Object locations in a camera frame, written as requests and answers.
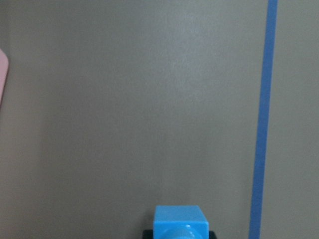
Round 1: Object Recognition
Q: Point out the small blue toy block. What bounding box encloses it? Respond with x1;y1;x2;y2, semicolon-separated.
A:
153;205;209;239

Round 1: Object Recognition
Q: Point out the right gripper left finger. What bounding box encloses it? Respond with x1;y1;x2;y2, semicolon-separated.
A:
142;229;154;239

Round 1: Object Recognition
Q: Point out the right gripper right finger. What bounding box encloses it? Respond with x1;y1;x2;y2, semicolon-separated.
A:
209;231;217;239

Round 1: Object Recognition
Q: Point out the pink plastic box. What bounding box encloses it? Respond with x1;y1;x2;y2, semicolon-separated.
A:
0;49;9;104

